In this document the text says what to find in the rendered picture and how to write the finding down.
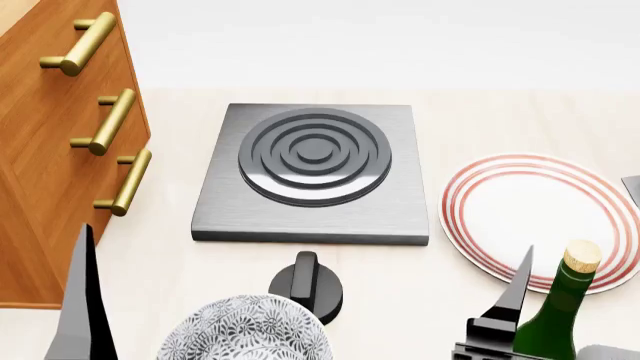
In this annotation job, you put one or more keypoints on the white plate with red rings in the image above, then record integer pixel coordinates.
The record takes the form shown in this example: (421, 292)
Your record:
(530, 213)

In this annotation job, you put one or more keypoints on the wooden drawer cabinet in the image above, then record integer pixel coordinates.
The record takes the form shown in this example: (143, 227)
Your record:
(35, 150)

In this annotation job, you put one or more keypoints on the dark round ringed burner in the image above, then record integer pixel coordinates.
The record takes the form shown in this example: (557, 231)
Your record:
(315, 153)

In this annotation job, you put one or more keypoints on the black stove knob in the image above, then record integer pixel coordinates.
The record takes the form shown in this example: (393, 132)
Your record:
(306, 285)

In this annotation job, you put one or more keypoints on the grey floral patterned bowl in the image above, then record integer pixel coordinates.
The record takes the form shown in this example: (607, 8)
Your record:
(245, 330)

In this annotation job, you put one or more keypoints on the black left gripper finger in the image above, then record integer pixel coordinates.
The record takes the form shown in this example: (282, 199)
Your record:
(80, 307)

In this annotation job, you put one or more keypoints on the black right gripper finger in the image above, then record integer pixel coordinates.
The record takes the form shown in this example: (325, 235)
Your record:
(512, 296)
(610, 353)

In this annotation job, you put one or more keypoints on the grey metal object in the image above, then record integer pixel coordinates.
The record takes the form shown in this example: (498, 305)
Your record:
(633, 193)

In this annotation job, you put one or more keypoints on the grey square hotplate base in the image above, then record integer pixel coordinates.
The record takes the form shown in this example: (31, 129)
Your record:
(225, 210)

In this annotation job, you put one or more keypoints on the green wine bottle with cork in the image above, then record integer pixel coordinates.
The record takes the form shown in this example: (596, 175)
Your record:
(555, 318)

